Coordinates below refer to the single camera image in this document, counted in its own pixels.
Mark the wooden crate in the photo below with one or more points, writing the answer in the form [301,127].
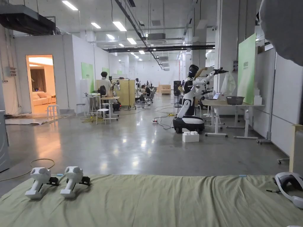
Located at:
[164,89]

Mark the black standing fan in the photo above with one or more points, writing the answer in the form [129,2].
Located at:
[177,91]

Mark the white and black humanoid robot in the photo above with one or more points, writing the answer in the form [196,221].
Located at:
[188,99]

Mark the white block box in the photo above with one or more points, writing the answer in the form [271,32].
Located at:
[190,137]

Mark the white desk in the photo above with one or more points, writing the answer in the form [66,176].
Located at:
[107,98]

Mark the white plastic bag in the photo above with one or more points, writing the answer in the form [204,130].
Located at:
[228,85]

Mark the bed with pale green sheet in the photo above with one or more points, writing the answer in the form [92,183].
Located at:
[151,203]

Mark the spare white hand-held gripper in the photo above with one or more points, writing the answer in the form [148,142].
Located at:
[71,182]
[37,182]

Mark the beige sofa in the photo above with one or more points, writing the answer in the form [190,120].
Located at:
[41,98]

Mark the white headset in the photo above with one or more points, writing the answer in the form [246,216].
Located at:
[287,182]

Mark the pale wooden frame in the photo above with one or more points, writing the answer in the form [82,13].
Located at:
[293,151]

